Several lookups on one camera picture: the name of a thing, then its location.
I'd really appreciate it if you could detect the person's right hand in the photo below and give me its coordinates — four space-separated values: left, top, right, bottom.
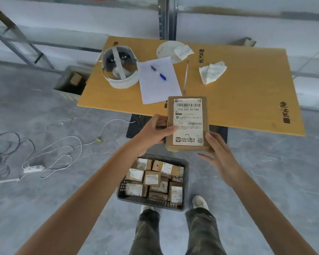
198 132 244 188

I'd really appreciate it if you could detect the person's left hand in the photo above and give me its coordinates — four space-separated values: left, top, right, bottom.
134 114 179 156

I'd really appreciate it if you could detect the labelled cardboard parcel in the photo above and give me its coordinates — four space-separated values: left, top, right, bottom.
165 96 211 153

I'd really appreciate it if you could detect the person's left forearm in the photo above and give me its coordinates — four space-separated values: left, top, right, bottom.
15 138 147 255

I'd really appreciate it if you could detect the person's right forearm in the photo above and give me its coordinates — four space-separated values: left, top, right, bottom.
223 170 319 255

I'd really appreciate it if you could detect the white paper sheet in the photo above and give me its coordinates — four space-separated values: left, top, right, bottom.
138 57 183 105

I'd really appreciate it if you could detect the pile of small cardboard parcels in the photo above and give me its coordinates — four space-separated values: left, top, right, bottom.
124 158 184 206

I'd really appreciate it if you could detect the blue pen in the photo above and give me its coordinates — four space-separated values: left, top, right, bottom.
150 65 167 81

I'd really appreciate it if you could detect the person's right white shoe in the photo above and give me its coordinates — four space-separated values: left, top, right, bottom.
192 195 209 212

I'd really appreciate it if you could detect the large crumpled white tissue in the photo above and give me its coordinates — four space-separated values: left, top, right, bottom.
198 61 227 85

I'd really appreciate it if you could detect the white round plate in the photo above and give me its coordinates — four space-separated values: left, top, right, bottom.
156 41 189 64

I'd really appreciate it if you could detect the small crumpled white tissue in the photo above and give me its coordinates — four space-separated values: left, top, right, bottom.
174 45 195 61

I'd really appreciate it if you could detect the white headset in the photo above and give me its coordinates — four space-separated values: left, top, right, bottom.
102 45 140 89

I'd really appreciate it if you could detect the black plastic crate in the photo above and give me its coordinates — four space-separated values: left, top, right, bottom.
116 154 189 212

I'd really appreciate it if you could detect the person's right trouser leg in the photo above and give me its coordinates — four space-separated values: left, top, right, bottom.
185 208 227 255

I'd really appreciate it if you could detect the person's trouser leg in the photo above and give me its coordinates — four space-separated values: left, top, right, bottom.
185 208 227 255
129 209 161 255

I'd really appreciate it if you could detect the person's left trouser leg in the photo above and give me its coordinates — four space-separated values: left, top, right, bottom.
129 209 161 255

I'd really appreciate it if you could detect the brown box in bin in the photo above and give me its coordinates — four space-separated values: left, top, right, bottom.
70 72 83 86

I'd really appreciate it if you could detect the grey open bin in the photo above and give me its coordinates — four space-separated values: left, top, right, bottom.
53 65 92 102

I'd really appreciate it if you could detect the grey metal bracket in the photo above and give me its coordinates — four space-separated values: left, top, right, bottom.
228 37 257 48

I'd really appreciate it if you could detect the metal shelf post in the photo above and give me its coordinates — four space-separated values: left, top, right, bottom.
158 0 178 41

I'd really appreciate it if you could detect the white cable with power strip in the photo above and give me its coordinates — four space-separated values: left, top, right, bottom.
22 118 136 181

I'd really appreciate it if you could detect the grey tangled cable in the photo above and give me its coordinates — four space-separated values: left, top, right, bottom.
0 132 35 181

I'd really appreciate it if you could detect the grey metal frame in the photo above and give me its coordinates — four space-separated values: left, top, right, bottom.
0 1 55 70

